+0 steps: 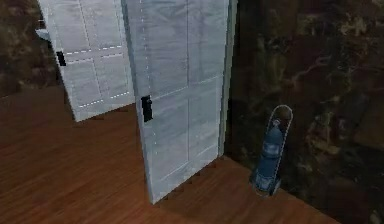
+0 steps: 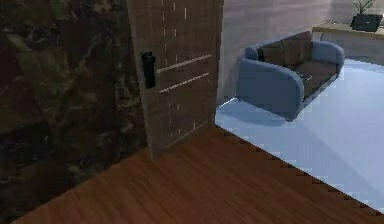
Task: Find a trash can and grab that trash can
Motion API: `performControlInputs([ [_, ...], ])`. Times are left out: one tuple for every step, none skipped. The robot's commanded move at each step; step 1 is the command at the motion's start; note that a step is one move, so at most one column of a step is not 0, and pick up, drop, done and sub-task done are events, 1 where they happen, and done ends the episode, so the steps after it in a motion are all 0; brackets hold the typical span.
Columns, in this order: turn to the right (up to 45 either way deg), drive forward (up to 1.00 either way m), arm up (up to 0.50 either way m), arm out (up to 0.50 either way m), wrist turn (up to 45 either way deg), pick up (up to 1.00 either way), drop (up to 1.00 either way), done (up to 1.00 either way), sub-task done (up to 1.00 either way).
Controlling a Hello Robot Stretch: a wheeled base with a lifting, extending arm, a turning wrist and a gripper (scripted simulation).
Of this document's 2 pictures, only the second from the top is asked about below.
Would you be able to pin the brown wooden room door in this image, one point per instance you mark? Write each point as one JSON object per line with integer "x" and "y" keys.
{"x": 186, "y": 76}

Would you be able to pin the blue sofa with brown cushions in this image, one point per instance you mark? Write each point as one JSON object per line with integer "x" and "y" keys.
{"x": 270, "y": 83}

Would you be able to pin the pale wooden low cabinet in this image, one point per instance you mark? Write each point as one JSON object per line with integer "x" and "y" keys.
{"x": 350, "y": 41}

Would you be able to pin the house plant in black pot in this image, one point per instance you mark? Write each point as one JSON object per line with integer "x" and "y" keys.
{"x": 366, "y": 22}

